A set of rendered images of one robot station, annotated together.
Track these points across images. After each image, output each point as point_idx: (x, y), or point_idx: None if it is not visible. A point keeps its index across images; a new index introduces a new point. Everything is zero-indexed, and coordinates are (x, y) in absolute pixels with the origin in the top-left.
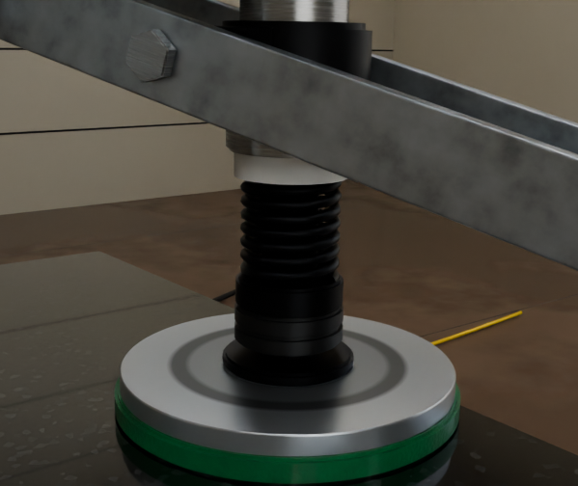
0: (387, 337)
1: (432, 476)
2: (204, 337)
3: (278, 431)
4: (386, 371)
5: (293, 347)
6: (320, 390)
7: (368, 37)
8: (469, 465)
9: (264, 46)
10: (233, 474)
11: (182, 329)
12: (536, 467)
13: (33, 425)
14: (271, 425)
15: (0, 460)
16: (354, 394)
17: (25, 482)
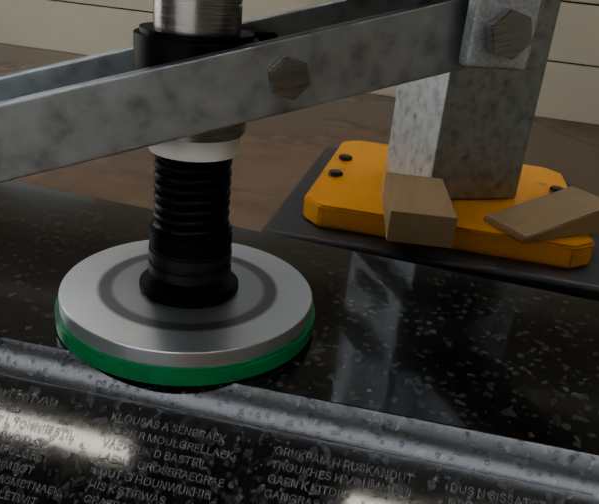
0: (144, 333)
1: (55, 288)
2: (273, 291)
3: (137, 242)
4: (114, 295)
5: None
6: (143, 270)
7: (133, 36)
8: (36, 301)
9: None
10: None
11: (299, 293)
12: None
13: (292, 260)
14: (144, 244)
15: (270, 244)
16: (119, 272)
17: (242, 240)
